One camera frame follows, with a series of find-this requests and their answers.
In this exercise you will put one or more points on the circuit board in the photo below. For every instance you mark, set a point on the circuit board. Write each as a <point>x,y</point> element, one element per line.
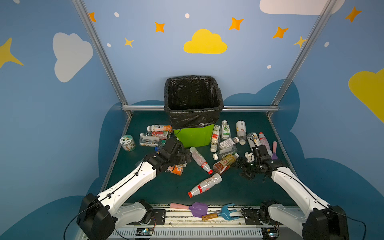
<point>144,232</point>
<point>270,234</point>

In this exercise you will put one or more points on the purple shovel pink handle front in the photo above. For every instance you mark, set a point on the purple shovel pink handle front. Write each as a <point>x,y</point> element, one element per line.
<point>197,209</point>

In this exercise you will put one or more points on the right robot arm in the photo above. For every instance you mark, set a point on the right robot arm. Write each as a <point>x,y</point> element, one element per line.
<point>316,220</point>

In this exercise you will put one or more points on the crumpled clear bottle right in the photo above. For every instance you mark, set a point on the crumpled clear bottle right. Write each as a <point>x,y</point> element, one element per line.
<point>253,140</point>

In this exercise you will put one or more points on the left aluminium frame post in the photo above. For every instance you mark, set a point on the left aluminium frame post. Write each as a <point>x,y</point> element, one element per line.
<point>91,30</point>

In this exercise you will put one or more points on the left circuit board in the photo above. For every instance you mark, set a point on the left circuit board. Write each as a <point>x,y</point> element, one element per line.
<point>144,232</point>

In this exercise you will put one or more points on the tall red white label bottle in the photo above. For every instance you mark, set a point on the tall red white label bottle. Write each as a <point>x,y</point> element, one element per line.
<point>215,138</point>

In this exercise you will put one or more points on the green bin with black liner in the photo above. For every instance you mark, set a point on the green bin with black liner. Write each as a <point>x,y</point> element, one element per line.
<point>193,105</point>

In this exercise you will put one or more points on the right circuit board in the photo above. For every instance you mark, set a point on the right circuit board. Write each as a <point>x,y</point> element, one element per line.
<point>270,234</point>

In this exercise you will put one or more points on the clear flat white label bottle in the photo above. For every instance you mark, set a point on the clear flat white label bottle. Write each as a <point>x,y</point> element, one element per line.
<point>150,141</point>

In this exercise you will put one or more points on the aluminium frame post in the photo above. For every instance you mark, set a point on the aluminium frame post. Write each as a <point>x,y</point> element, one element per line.
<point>330,8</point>
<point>91,30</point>

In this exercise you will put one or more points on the white bottle red cap upper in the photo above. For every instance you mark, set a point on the white bottle red cap upper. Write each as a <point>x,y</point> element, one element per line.
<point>200,160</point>

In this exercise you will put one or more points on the right aluminium frame post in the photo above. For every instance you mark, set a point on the right aluminium frame post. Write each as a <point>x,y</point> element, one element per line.
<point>330,8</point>

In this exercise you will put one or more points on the orange label white cap bottle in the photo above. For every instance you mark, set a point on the orange label white cap bottle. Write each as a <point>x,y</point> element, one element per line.
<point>176,169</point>

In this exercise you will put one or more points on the white orange milk tea bottle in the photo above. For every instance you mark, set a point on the white orange milk tea bottle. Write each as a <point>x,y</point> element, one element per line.
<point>159,128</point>

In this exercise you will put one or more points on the white bottle red cap lower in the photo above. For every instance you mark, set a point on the white bottle red cap lower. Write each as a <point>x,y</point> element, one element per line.
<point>205,185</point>

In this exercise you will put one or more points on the purple spatula pink handle right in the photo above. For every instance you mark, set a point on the purple spatula pink handle right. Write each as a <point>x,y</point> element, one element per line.
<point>274,156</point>

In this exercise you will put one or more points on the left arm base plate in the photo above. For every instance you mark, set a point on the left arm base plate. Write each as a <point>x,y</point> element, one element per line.
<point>156,216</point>

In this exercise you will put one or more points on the red green label bottle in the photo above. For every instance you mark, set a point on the red green label bottle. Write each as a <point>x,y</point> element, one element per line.
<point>163,135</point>

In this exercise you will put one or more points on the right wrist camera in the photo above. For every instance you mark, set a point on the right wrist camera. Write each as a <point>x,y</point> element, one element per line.
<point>258,155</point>

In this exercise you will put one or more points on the white bottle red cap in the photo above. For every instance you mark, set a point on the white bottle red cap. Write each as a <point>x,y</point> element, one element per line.
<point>205,185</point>
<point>200,160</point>

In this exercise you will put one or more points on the gold red label tea bottle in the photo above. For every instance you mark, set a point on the gold red label tea bottle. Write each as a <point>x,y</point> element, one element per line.
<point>224,164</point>

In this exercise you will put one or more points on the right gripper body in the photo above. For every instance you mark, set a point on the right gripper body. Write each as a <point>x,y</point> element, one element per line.
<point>250,165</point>

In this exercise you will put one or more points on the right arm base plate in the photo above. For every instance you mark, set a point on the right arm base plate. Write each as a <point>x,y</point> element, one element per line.
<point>255,217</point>

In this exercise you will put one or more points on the clear square bottle white cap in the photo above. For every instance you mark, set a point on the clear square bottle white cap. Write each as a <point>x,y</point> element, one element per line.
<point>219,155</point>

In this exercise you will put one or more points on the slim red cap bottle right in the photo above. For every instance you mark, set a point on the slim red cap bottle right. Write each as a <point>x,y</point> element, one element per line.
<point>265,142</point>

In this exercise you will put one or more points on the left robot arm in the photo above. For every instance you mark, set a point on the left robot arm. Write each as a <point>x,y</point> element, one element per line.
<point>100,215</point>

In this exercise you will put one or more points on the blue fork rake wooden handle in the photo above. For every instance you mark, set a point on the blue fork rake wooden handle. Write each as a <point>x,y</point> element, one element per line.
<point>225,213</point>

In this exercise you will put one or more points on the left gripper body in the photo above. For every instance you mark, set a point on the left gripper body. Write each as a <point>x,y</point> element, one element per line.
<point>182,155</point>

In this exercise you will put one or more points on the purple text label bottle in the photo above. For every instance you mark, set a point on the purple text label bottle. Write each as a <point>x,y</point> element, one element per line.
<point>228,143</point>

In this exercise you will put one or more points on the round tin with printed lid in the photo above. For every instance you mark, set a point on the round tin with printed lid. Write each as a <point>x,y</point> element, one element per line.
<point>127,143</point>

